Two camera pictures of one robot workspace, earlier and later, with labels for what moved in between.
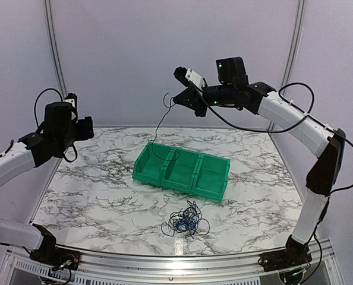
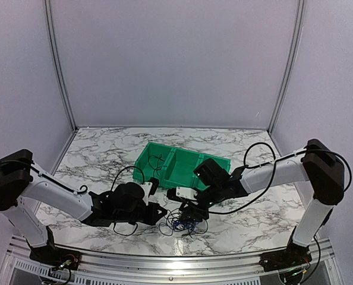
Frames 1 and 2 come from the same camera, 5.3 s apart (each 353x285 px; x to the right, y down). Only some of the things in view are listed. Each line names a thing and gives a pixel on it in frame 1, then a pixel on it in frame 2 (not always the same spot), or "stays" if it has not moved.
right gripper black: x=192 y=101 -> x=191 y=211
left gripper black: x=85 y=130 -> x=153 y=218
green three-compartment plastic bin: x=173 y=168 stays
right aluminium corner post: x=293 y=53 stays
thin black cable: x=156 y=135 -> x=153 y=161
